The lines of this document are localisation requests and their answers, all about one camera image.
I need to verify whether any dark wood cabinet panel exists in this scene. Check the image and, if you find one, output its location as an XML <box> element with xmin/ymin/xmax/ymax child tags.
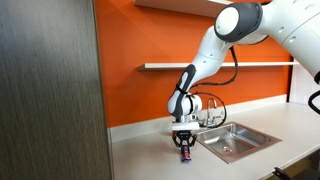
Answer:
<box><xmin>0</xmin><ymin>0</ymin><xmax>113</xmax><ymax>180</ymax></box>

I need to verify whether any white counter backsplash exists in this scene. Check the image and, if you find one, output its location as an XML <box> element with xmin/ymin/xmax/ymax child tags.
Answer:
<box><xmin>107</xmin><ymin>94</ymin><xmax>288</xmax><ymax>144</ymax></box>

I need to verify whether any thick white wall shelf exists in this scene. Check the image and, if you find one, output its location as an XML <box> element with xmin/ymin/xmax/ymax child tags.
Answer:
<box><xmin>133</xmin><ymin>0</ymin><xmax>235</xmax><ymax>19</ymax></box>

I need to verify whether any chrome two-handle faucet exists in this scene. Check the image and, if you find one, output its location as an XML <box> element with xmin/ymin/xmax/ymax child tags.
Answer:
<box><xmin>196</xmin><ymin>97</ymin><xmax>226</xmax><ymax>130</ymax></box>

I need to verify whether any black chair part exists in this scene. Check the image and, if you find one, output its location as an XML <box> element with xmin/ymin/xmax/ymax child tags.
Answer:
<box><xmin>271</xmin><ymin>166</ymin><xmax>320</xmax><ymax>180</ymax></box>

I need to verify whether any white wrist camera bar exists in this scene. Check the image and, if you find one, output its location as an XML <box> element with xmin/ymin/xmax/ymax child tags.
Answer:
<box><xmin>171</xmin><ymin>121</ymin><xmax>201</xmax><ymax>132</ymax></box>

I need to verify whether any stainless steel sink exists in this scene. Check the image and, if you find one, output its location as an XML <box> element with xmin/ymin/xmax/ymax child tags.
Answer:
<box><xmin>194</xmin><ymin>121</ymin><xmax>283</xmax><ymax>165</ymax></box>

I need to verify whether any thin white wall shelf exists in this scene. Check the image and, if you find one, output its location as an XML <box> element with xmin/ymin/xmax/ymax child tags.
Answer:
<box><xmin>136</xmin><ymin>61</ymin><xmax>300</xmax><ymax>72</ymax></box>

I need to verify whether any purple snack bar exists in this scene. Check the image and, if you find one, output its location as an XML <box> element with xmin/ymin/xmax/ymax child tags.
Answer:
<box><xmin>180</xmin><ymin>147</ymin><xmax>193</xmax><ymax>164</ymax></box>

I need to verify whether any white side panel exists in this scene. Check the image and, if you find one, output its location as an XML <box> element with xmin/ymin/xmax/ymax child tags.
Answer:
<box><xmin>288</xmin><ymin>61</ymin><xmax>320</xmax><ymax>108</ymax></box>

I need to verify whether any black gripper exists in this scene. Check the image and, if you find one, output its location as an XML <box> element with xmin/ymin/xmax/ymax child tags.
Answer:
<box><xmin>171</xmin><ymin>130</ymin><xmax>198</xmax><ymax>159</ymax></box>

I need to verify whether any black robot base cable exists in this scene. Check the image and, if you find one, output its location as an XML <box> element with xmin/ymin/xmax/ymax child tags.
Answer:
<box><xmin>307</xmin><ymin>70</ymin><xmax>320</xmax><ymax>116</ymax></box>

